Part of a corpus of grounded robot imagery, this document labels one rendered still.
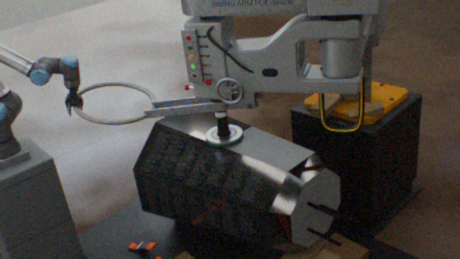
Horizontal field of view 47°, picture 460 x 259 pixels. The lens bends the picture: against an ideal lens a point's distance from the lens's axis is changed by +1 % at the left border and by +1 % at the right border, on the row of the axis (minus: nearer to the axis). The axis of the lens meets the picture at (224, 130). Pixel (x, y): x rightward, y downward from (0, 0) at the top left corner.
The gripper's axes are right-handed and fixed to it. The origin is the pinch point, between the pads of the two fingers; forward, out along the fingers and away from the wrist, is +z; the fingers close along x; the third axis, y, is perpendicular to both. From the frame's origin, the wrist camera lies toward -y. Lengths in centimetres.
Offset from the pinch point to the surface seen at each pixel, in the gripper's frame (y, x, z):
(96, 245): 11, 7, 97
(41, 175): 28.4, -19.2, 22.6
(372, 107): 37, 171, -16
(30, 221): 37, -27, 48
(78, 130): -171, -7, 120
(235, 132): 36, 89, -4
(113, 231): 0, 19, 96
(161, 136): 8, 50, 15
